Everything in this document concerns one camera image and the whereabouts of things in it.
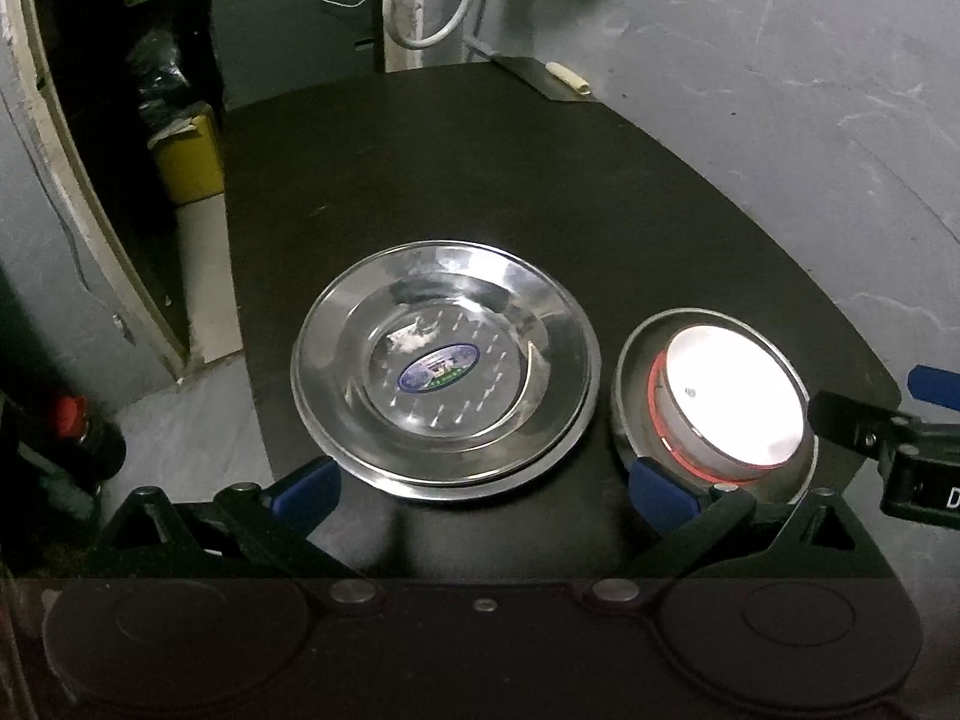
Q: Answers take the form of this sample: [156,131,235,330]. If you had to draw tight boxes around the plain steel plate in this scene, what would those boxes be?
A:
[294,382,602,503]

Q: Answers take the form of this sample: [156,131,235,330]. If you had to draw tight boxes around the steel plate with oval sticker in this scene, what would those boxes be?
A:
[291,240,602,487]

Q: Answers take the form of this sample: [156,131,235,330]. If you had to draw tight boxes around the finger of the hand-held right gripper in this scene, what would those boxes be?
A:
[805,389,925,460]
[907,364,960,412]

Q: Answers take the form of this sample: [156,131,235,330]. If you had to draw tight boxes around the black plastic bag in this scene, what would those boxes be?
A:
[126,28,197,132]

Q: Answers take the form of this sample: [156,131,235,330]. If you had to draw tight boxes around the cleaver with grey handle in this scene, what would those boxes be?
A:
[466,36,597,103]

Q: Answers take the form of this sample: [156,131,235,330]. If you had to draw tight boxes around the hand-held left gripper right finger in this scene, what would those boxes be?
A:
[628,456,860,601]

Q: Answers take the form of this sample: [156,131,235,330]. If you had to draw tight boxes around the steel bowl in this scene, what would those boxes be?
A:
[613,307,820,505]

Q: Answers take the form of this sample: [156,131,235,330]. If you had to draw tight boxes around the yellow box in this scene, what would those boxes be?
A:
[152,106,226,205]

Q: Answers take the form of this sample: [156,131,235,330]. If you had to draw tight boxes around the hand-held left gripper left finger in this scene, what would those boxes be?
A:
[96,456,380,601]

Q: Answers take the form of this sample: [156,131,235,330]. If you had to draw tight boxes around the black bottle with red cap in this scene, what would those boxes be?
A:
[41,392,127,482]

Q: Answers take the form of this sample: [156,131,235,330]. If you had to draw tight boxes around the white box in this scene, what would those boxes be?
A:
[175,197,246,363]

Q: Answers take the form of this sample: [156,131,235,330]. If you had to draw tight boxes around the beige wooden board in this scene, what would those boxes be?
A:
[0,0,190,380]

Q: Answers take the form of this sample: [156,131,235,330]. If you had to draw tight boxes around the cream tool handle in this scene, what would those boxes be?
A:
[545,61,592,97]

